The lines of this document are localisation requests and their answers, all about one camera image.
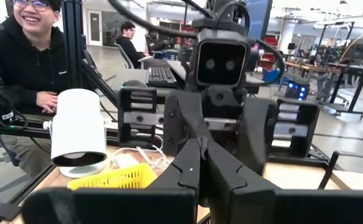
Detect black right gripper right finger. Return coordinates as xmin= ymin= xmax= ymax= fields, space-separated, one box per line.
xmin=205 ymin=139 xmax=363 ymax=224

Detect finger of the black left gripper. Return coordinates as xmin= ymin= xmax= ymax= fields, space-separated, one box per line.
xmin=163 ymin=91 xmax=215 ymax=157
xmin=235 ymin=96 xmax=279 ymax=175

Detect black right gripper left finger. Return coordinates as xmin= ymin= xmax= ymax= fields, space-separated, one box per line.
xmin=21 ymin=138 xmax=205 ymax=224

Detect yellow plastic basket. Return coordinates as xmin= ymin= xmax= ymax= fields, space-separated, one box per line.
xmin=67 ymin=162 xmax=159 ymax=190

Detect grey side desk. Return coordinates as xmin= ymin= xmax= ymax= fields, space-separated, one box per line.
xmin=105 ymin=60 xmax=265 ymax=96

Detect wooden desk black legs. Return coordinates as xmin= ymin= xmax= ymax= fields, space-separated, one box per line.
xmin=285 ymin=58 xmax=363 ymax=121

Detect black keyboard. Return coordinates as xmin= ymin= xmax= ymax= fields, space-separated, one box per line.
xmin=146 ymin=66 xmax=179 ymax=88

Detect black box blue lights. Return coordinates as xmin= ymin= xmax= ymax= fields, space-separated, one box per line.
xmin=285 ymin=79 xmax=310 ymax=101

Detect black computer mouse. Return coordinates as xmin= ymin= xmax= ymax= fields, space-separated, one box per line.
xmin=121 ymin=79 xmax=148 ymax=89

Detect person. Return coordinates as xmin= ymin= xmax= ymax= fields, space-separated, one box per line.
xmin=115 ymin=21 xmax=169 ymax=70
xmin=0 ymin=0 xmax=76 ymax=180
xmin=145 ymin=28 xmax=171 ymax=57

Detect computer monitor blue screen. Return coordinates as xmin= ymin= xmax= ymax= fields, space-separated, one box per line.
xmin=246 ymin=0 xmax=275 ymax=41

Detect white cylindrical projector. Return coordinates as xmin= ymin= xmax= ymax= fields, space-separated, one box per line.
xmin=43 ymin=88 xmax=108 ymax=179

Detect person's hand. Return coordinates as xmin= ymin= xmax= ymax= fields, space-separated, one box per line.
xmin=35 ymin=91 xmax=59 ymax=114

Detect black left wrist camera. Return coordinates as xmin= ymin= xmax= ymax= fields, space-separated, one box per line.
xmin=193 ymin=29 xmax=252 ymax=90

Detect white cable bundle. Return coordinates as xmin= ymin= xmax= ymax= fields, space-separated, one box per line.
xmin=105 ymin=133 xmax=171 ymax=171

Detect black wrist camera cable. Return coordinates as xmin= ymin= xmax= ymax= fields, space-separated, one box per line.
xmin=249 ymin=37 xmax=286 ymax=87

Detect black aluminium rig frame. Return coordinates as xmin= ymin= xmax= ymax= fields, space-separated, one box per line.
xmin=0 ymin=0 xmax=344 ymax=224

